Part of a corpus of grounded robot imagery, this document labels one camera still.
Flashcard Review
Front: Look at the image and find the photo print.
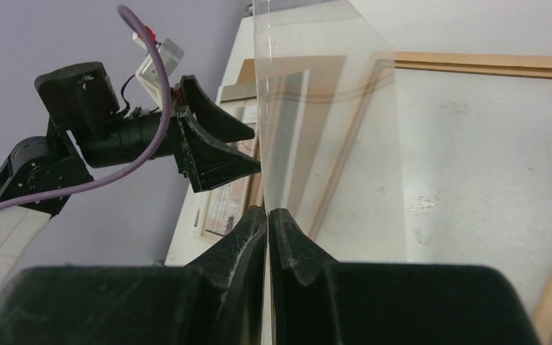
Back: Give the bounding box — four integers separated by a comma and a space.
193, 73, 310, 241

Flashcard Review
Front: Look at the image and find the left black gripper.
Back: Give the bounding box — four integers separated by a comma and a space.
80, 75, 261, 193

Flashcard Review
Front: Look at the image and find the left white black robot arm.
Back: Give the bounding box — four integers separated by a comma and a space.
0, 62, 261, 287

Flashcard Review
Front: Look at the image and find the clear acrylic sheet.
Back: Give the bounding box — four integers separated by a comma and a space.
253, 1, 407, 262

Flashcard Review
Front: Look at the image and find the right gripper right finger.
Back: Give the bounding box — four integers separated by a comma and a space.
268, 208, 336, 344

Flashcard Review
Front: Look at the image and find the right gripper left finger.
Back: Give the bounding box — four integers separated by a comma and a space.
180, 206, 267, 344

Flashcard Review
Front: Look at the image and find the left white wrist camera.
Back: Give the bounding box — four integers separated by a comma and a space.
132, 26, 185, 108

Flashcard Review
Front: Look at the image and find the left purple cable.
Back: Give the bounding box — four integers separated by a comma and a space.
0, 4, 173, 229

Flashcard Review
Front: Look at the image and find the brown backing board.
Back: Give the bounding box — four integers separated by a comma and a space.
242, 55, 346, 213

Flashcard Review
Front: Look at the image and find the wooden picture frame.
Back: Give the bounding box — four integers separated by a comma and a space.
300, 51, 552, 345

